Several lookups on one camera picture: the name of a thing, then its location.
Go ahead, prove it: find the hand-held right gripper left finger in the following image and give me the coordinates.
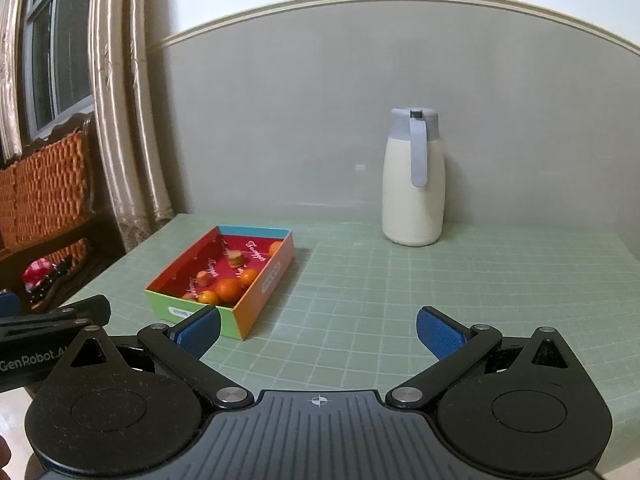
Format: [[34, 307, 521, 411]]
[[67, 305, 253, 411]]

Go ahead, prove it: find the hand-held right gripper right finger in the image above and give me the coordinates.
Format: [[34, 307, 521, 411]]
[[386, 306, 576, 409]]

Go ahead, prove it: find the large orange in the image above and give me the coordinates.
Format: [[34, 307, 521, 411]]
[[215, 278, 244, 305]]

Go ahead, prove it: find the colourful cardboard box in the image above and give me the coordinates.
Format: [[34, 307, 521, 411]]
[[145, 225, 296, 341]]

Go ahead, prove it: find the red checked cloth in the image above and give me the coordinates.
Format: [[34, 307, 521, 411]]
[[22, 255, 74, 294]]

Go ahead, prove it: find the green checked tablecloth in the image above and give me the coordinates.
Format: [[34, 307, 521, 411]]
[[50, 212, 640, 461]]

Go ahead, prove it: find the orange woven chair cushion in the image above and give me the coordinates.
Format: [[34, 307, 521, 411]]
[[0, 129, 97, 281]]

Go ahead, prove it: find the dark wooden chair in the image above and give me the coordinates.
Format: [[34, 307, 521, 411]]
[[0, 112, 127, 313]]

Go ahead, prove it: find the cream thermos jug grey lid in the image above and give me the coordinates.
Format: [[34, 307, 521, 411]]
[[382, 106, 447, 247]]

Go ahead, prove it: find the beige satin curtain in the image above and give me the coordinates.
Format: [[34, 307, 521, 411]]
[[0, 0, 32, 161], [89, 0, 177, 256]]

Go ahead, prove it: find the window with white frame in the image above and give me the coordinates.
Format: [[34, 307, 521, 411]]
[[20, 0, 98, 136]]

